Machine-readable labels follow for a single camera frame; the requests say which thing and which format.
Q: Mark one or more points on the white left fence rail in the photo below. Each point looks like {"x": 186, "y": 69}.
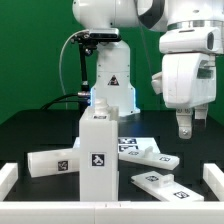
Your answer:
{"x": 8, "y": 177}

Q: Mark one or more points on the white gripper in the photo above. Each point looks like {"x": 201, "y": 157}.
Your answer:
{"x": 188, "y": 76}

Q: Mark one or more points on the white cabinet body box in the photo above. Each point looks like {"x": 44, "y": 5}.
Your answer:
{"x": 98, "y": 132}

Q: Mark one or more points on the white long cabinet block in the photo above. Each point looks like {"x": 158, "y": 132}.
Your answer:
{"x": 53, "y": 162}

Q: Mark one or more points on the white right fence rail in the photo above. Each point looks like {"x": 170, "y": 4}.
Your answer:
{"x": 214, "y": 178}

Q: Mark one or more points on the white fence rail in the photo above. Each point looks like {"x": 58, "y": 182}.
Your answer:
{"x": 8, "y": 177}
{"x": 214, "y": 178}
{"x": 111, "y": 213}

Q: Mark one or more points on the white front fence rail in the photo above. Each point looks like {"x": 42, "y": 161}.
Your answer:
{"x": 111, "y": 213}

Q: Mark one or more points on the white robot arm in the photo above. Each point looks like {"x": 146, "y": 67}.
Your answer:
{"x": 113, "y": 64}

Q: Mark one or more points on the white cabinet door with knob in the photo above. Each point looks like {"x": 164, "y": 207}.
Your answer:
{"x": 164, "y": 188}

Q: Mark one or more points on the white base tag sheet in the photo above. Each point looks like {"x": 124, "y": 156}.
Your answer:
{"x": 139, "y": 143}

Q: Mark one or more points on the white cabinet door panel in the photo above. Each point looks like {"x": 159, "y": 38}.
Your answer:
{"x": 149, "y": 158}

